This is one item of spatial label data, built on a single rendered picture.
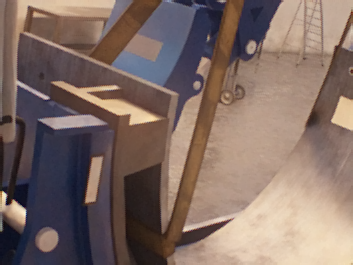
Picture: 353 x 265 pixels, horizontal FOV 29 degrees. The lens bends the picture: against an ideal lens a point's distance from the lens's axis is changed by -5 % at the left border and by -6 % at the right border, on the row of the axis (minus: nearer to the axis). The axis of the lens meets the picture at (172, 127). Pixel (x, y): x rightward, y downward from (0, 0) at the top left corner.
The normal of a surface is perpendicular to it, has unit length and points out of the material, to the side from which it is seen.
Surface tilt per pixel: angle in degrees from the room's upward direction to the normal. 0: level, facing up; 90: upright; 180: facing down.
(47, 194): 90
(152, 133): 90
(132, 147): 90
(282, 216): 35
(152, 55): 67
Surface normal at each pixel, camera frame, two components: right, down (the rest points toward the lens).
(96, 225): 0.71, 0.33
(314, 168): -0.44, -0.48
